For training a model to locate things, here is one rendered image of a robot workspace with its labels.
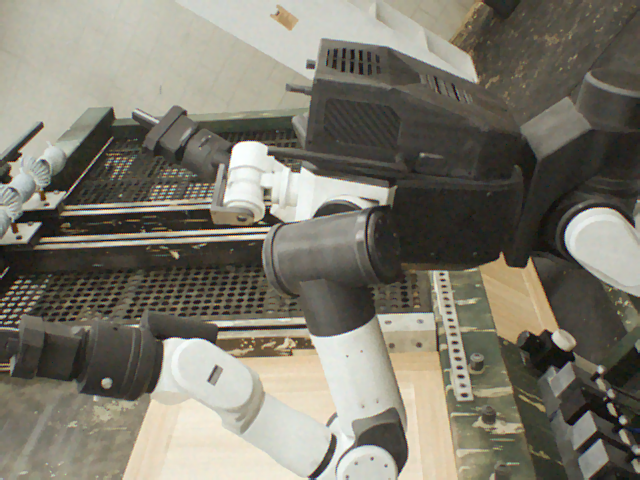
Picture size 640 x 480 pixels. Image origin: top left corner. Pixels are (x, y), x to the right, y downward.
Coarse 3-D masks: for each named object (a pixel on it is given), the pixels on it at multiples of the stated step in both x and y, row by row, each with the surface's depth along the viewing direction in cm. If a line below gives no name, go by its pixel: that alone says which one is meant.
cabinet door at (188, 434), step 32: (416, 352) 148; (288, 384) 143; (320, 384) 142; (416, 384) 140; (160, 416) 138; (192, 416) 137; (320, 416) 135; (416, 416) 132; (160, 448) 130; (192, 448) 130; (224, 448) 130; (256, 448) 129; (416, 448) 126; (448, 448) 125
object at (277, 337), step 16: (224, 320) 154; (240, 320) 154; (256, 320) 153; (272, 320) 153; (288, 320) 152; (304, 320) 152; (384, 320) 150; (400, 320) 149; (416, 320) 149; (432, 320) 148; (224, 336) 149; (240, 336) 149; (256, 336) 148; (272, 336) 148; (288, 336) 148; (304, 336) 148; (384, 336) 147; (400, 336) 147; (416, 336) 146; (432, 336) 146; (240, 352) 151; (256, 352) 150; (272, 352) 150; (288, 352) 150; (0, 368) 155
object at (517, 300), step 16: (496, 272) 241; (512, 272) 248; (528, 272) 255; (416, 288) 201; (496, 288) 230; (512, 288) 237; (528, 288) 244; (496, 304) 221; (512, 304) 227; (528, 304) 234; (544, 304) 240; (496, 320) 212; (512, 320) 218; (528, 320) 224; (544, 320) 229; (512, 336) 209
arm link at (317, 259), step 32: (320, 224) 88; (352, 224) 85; (288, 256) 88; (320, 256) 86; (352, 256) 84; (288, 288) 90; (320, 288) 87; (352, 288) 88; (320, 320) 89; (352, 320) 88
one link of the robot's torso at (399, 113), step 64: (320, 64) 97; (384, 64) 101; (320, 128) 95; (384, 128) 95; (448, 128) 95; (512, 128) 98; (320, 192) 97; (384, 192) 95; (448, 192) 97; (512, 192) 100; (448, 256) 103
